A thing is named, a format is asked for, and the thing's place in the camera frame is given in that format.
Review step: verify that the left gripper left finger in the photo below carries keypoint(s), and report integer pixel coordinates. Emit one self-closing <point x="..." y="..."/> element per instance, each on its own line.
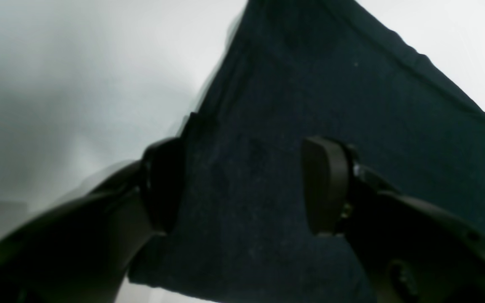
<point x="79" y="252"/>

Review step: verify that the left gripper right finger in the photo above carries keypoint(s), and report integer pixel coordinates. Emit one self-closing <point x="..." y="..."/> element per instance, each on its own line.
<point x="411" y="250"/>

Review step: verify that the black T-shirt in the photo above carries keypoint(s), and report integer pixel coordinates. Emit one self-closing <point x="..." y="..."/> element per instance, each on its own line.
<point x="297" y="69"/>

